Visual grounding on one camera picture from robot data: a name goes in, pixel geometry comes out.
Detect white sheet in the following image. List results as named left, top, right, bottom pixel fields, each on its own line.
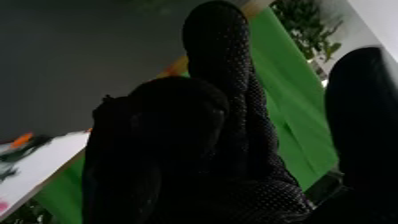
left=0, top=129, right=93, bottom=214

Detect green sprig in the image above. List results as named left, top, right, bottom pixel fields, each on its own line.
left=0, top=134, right=52, bottom=183

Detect dark mat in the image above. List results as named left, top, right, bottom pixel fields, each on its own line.
left=0, top=0, right=207, bottom=143

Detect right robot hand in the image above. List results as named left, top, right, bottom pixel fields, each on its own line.
left=81, top=0, right=398, bottom=224

